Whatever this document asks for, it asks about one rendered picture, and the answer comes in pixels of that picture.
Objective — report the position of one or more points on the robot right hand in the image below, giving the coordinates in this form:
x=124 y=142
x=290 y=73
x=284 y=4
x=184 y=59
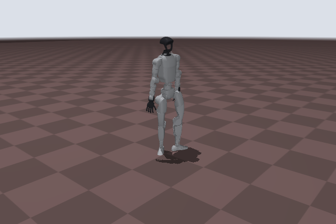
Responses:
x=150 y=104

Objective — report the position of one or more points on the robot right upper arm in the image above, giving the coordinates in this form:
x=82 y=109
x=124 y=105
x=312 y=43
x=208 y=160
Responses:
x=155 y=70

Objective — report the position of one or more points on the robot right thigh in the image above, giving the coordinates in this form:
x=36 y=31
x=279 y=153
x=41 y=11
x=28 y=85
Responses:
x=161 y=110

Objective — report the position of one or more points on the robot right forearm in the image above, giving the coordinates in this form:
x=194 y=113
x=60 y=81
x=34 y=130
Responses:
x=152 y=89

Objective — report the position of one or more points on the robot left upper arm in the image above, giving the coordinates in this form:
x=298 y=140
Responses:
x=178 y=72

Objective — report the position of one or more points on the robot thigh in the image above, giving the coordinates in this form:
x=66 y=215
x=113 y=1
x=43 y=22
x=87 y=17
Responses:
x=161 y=110
x=179 y=107

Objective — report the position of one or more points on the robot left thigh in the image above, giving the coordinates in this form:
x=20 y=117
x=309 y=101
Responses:
x=179 y=107

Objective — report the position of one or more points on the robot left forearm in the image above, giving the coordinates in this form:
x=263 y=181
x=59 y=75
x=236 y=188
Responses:
x=177 y=82

